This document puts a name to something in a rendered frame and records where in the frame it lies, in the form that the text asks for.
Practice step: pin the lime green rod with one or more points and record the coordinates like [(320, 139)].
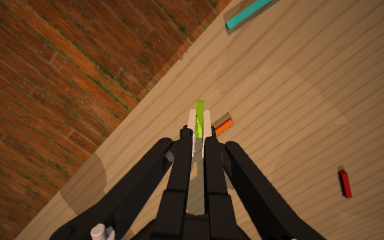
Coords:
[(199, 118)]

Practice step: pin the red rod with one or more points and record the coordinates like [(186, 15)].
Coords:
[(343, 176)]

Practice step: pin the orange rod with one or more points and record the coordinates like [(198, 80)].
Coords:
[(223, 126)]

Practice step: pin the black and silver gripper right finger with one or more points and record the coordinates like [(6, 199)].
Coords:
[(271, 215)]

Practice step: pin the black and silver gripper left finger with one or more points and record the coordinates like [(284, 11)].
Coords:
[(113, 215)]

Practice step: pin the turquoise rod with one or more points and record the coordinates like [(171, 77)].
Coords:
[(245, 13)]

